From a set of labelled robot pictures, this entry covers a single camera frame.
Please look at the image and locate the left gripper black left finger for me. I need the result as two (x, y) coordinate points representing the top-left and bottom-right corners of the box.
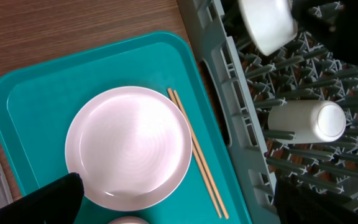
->
(0, 172), (84, 223)

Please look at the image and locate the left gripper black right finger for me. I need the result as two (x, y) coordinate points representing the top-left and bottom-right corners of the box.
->
(273, 178), (358, 224)

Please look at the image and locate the pink food bowl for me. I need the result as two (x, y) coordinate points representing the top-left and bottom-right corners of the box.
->
(108, 216), (149, 224)

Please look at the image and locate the cream plastic cup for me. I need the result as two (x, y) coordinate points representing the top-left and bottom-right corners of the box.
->
(268, 100), (346, 144)

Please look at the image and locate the cream shallow bowl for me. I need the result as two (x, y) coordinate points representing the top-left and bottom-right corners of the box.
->
(238, 0), (298, 56)

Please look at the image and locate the grey dishwasher rack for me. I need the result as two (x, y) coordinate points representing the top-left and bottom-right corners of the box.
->
(178, 0), (358, 223)

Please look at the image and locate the wooden chopstick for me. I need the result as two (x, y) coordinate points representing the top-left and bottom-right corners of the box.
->
(167, 88), (222, 218)
(173, 90), (229, 219)

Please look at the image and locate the pink round plate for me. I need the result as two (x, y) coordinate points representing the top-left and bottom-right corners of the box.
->
(65, 86), (192, 212)

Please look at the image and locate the teal plastic tray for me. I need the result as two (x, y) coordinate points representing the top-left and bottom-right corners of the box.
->
(0, 32), (251, 223)

